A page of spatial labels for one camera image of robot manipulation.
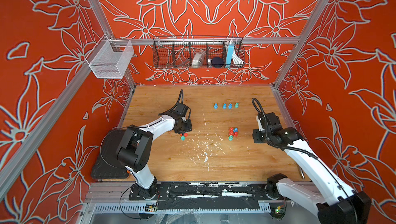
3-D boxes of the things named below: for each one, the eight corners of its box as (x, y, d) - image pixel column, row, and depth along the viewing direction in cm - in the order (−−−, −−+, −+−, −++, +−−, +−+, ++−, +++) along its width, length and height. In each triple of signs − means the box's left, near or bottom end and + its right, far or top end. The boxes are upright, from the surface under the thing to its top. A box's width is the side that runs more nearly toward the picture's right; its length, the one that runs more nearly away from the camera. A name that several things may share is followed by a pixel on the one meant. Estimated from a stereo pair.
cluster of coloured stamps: (228, 140, 93) (229, 138, 90) (227, 129, 97) (227, 127, 95) (238, 140, 93) (239, 138, 90) (236, 129, 97) (237, 127, 95)
